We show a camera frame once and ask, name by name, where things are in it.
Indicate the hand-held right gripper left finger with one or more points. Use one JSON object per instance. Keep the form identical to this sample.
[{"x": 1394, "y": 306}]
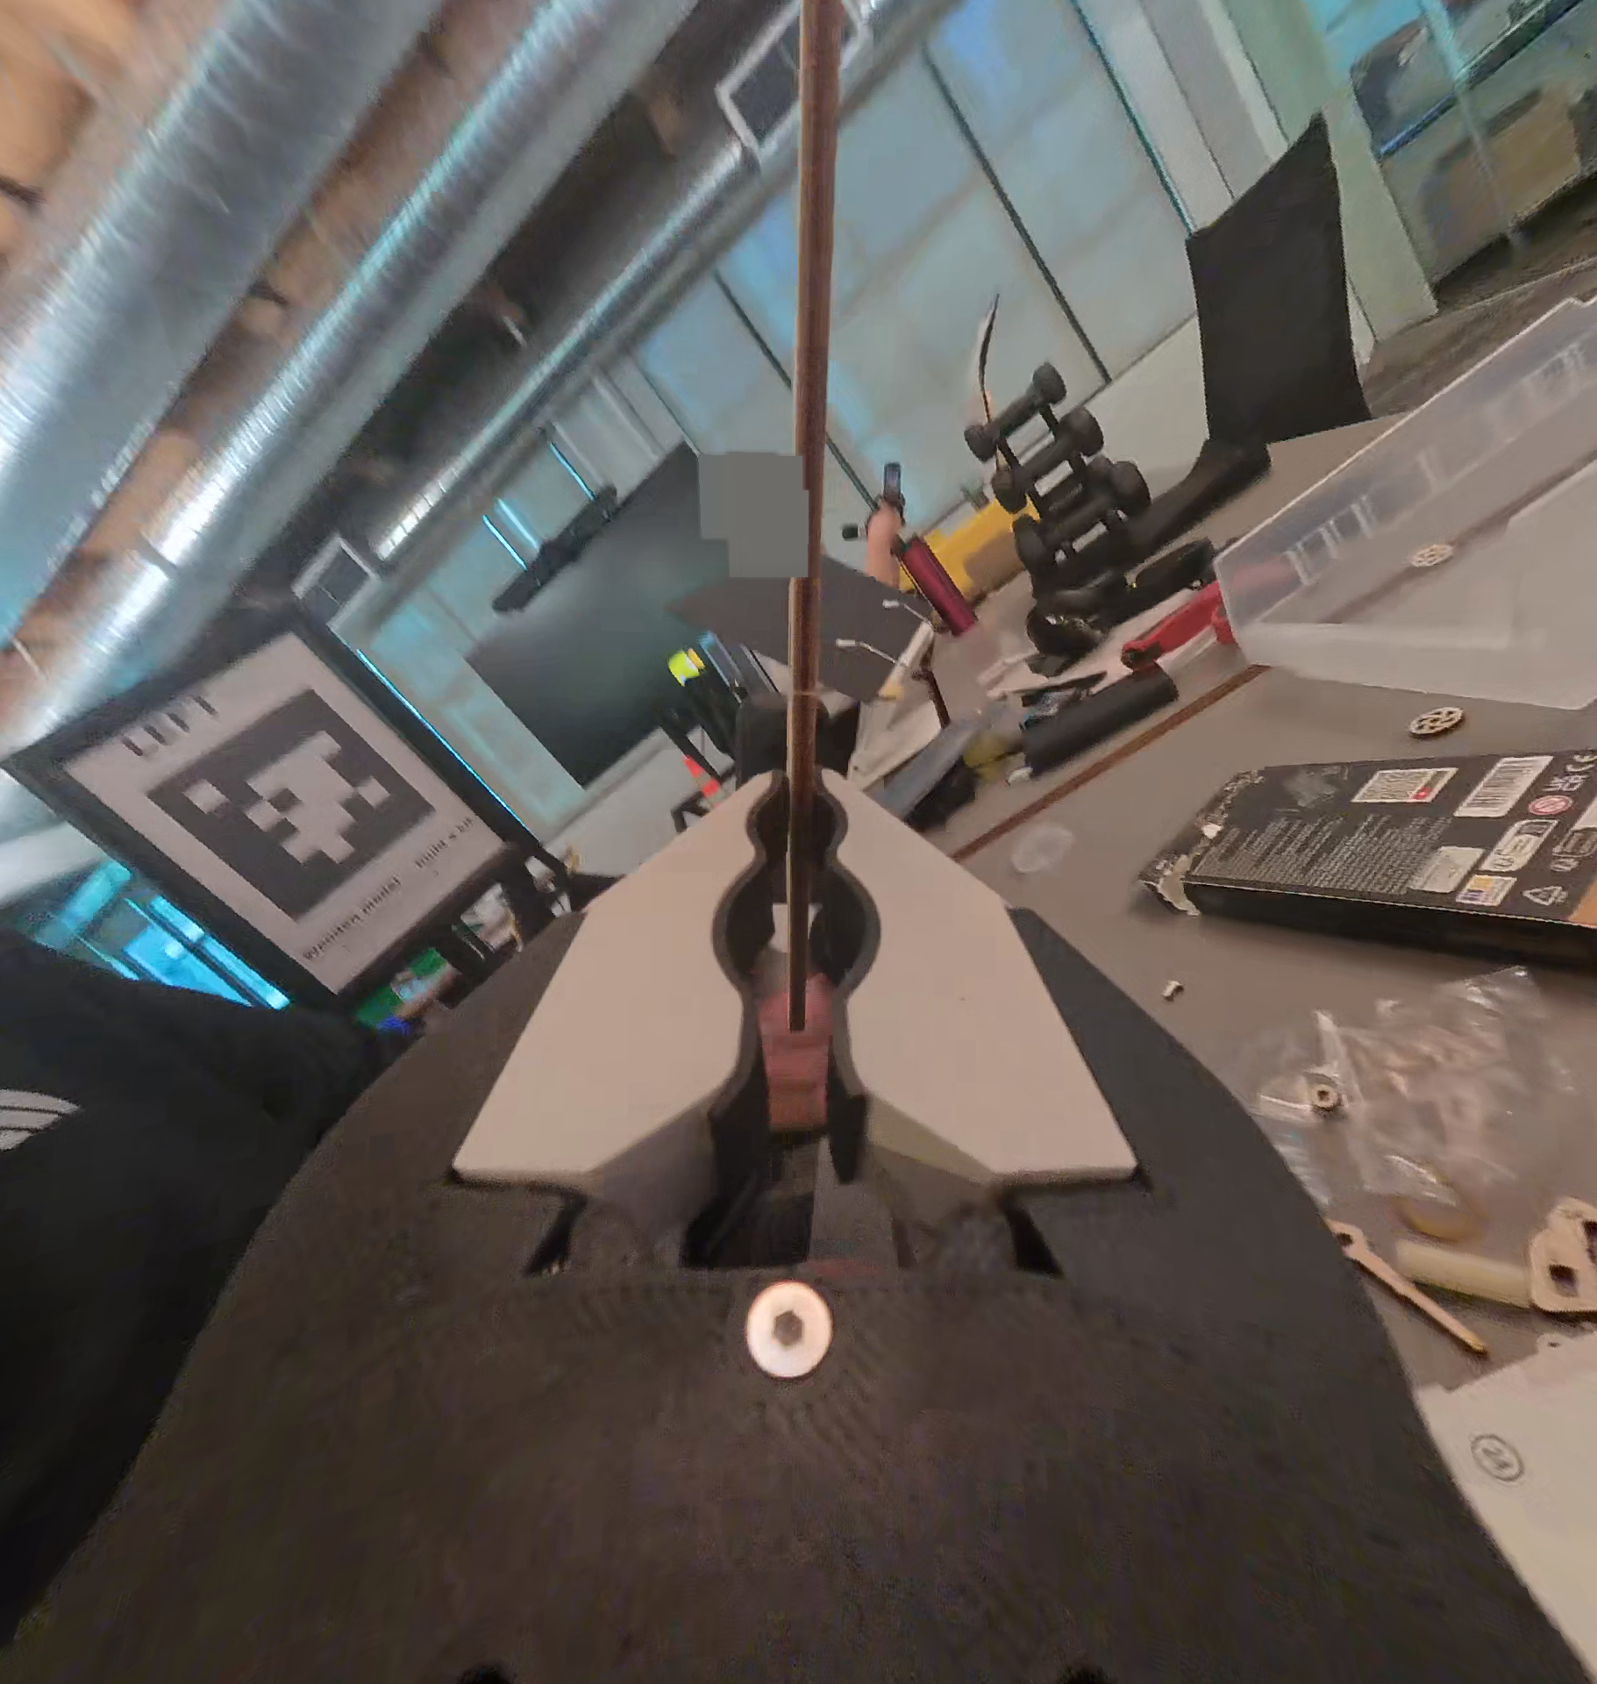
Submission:
[{"x": 601, "y": 1052}]

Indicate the red bottle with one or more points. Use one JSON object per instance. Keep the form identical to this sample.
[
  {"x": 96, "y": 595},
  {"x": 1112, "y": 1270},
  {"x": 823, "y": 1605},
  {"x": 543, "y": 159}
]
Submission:
[{"x": 936, "y": 579}]

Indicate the pale wax stick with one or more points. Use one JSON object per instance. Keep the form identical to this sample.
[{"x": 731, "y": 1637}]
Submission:
[{"x": 1462, "y": 1272}]

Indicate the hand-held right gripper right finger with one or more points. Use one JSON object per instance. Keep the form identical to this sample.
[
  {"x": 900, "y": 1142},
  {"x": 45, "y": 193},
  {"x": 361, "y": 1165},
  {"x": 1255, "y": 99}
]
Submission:
[{"x": 983, "y": 1052}]

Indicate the clear plastic bag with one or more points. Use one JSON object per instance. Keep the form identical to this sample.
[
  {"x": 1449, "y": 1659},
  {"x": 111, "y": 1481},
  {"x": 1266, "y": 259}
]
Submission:
[{"x": 1443, "y": 1092}]

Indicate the blue translucent case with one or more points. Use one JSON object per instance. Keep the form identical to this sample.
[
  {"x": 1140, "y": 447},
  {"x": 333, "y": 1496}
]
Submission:
[{"x": 943, "y": 776}]

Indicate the black wall monitor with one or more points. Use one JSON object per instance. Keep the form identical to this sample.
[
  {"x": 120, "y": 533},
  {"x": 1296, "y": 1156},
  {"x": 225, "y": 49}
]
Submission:
[{"x": 588, "y": 658}]

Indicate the silver ventilation duct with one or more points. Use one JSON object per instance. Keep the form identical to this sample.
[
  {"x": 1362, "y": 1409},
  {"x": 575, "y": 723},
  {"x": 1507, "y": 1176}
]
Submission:
[
  {"x": 154, "y": 329},
  {"x": 549, "y": 421}
]

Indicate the wooden parts sheet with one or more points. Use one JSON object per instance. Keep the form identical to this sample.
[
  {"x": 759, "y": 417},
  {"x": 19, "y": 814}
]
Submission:
[{"x": 808, "y": 394}]

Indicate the clear plastic storage box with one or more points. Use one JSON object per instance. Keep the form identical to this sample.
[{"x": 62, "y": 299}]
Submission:
[{"x": 1443, "y": 618}]

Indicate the black model kit box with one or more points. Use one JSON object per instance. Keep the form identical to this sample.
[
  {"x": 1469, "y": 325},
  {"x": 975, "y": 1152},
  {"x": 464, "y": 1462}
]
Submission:
[{"x": 1404, "y": 855}]

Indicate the wooden gear wheel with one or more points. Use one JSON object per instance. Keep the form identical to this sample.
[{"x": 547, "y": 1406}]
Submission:
[
  {"x": 1432, "y": 554},
  {"x": 1439, "y": 720}
]

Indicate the white tablet stand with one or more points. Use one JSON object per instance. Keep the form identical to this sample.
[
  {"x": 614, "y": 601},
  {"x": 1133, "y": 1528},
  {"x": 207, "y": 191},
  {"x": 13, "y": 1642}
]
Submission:
[{"x": 1561, "y": 1513}]

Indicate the person's right hand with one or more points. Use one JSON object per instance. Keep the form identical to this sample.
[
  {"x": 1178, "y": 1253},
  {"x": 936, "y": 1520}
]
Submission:
[{"x": 799, "y": 1065}]

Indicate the slotted oval wooden plate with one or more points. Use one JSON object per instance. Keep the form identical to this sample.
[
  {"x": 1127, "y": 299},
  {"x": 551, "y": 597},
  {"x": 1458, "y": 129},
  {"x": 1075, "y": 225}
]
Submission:
[{"x": 1554, "y": 1268}]

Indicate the long wooden lever piece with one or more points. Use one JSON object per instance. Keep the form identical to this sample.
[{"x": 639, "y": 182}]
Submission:
[{"x": 1404, "y": 1281}]

